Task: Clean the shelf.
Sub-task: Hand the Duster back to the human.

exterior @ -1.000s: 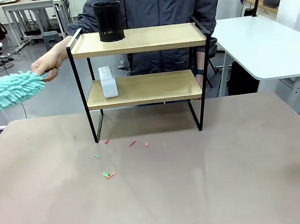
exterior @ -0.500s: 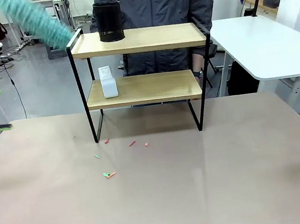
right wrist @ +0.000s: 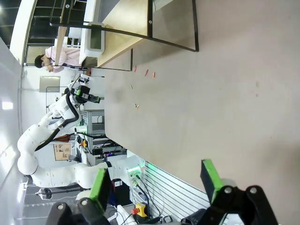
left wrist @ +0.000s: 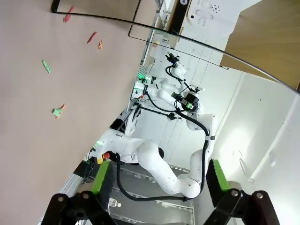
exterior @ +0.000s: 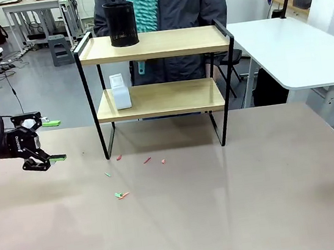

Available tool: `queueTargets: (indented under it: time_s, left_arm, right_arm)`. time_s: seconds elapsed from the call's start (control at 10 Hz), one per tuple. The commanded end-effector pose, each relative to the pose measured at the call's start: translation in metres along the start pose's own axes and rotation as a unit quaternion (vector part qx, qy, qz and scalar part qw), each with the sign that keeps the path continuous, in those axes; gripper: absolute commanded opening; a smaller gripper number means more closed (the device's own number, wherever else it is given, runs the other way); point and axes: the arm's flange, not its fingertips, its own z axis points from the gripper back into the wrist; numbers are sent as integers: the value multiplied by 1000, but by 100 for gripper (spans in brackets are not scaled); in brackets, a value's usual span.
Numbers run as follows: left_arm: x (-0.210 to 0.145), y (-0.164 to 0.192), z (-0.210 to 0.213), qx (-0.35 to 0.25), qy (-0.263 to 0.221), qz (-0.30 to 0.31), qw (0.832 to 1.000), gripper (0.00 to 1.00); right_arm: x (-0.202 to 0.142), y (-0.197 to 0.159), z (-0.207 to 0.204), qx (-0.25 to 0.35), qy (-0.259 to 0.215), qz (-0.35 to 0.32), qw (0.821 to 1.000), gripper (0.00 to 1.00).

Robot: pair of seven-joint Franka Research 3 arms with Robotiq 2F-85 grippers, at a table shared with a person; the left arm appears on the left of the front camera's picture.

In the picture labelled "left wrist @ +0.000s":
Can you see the long red paper scrap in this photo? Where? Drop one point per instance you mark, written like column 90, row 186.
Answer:
column 92, row 37

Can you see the white power strip box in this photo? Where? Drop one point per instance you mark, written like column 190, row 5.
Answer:
column 211, row 22

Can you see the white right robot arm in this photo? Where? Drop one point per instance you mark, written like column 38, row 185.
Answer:
column 164, row 171

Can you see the red yellow emergency stop button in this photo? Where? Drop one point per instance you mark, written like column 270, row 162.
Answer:
column 106, row 156

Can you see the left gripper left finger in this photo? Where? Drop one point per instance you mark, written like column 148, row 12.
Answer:
column 70, row 208

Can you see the clear plastic bottle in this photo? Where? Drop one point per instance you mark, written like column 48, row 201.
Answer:
column 114, row 202

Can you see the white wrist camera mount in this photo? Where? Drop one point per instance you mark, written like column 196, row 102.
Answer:
column 197, row 89

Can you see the thin green paper scrap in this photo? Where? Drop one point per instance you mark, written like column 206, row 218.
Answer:
column 46, row 66

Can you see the aluminium profile rail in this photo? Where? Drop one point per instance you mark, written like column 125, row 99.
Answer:
column 72, row 181

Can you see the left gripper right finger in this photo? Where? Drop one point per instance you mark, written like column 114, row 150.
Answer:
column 246, row 208

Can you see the two-tier wooden shelf black frame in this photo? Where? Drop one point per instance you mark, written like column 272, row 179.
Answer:
column 257, row 35

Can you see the green paper scrap chunk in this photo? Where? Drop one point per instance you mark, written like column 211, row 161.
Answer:
column 57, row 113

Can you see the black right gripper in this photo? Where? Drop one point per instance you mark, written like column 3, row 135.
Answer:
column 192, row 99

